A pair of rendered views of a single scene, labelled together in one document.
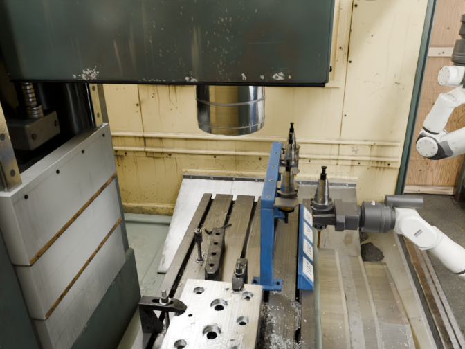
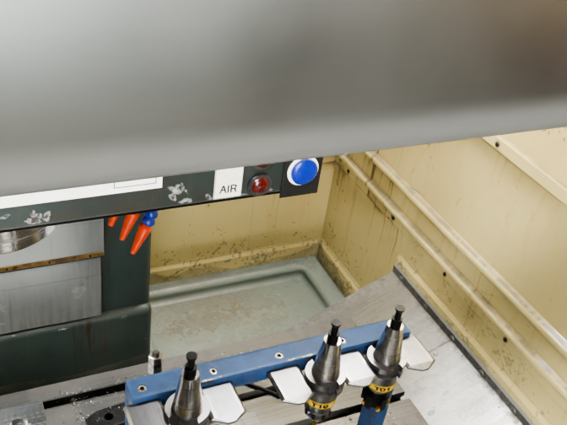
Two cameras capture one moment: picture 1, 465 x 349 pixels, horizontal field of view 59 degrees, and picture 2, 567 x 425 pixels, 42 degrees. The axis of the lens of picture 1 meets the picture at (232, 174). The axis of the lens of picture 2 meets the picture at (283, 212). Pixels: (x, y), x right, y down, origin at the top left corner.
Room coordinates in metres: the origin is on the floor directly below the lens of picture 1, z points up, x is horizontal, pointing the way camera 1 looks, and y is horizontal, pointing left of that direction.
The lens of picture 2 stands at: (0.72, -0.77, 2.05)
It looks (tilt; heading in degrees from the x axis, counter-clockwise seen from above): 34 degrees down; 51
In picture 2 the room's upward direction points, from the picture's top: 9 degrees clockwise
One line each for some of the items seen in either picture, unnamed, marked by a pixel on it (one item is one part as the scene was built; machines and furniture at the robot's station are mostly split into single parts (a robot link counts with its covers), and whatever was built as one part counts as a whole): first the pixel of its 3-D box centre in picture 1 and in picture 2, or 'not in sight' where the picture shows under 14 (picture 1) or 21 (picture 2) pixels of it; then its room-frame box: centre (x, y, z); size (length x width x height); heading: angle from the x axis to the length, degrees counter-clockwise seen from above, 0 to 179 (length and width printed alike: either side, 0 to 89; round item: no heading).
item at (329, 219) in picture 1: (324, 220); not in sight; (0.99, -0.26, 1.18); 0.06 x 0.02 x 0.03; 80
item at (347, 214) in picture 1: (356, 215); not in sight; (1.01, -0.35, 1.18); 0.13 x 0.12 x 0.10; 170
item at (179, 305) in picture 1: (163, 311); not in sight; (0.87, 0.20, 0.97); 0.13 x 0.03 x 0.15; 80
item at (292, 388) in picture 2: (288, 170); (292, 386); (1.26, -0.19, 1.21); 0.07 x 0.05 x 0.01; 80
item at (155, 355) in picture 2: (198, 244); (154, 376); (1.20, 0.12, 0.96); 0.03 x 0.03 x 0.13
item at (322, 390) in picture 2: (289, 163); (324, 377); (1.32, -0.20, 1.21); 0.06 x 0.06 x 0.03
